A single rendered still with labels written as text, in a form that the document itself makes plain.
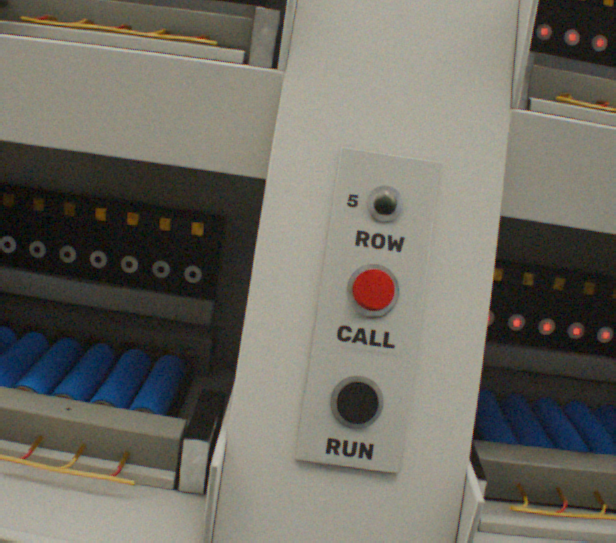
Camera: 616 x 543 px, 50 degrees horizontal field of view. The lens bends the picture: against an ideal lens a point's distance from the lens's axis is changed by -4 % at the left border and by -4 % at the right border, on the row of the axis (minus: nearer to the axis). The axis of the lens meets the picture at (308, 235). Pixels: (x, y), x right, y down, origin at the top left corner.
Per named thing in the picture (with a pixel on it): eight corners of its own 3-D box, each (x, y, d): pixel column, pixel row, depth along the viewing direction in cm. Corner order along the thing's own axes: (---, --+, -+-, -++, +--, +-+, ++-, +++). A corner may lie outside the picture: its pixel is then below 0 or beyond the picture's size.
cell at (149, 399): (184, 385, 39) (158, 443, 33) (153, 380, 39) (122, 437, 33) (187, 357, 39) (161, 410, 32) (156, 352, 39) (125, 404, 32)
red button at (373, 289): (392, 313, 26) (397, 272, 26) (350, 307, 26) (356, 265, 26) (388, 314, 27) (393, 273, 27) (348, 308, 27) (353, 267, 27)
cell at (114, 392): (150, 380, 39) (118, 436, 33) (119, 374, 39) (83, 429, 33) (152, 351, 39) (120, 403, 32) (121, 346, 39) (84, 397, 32)
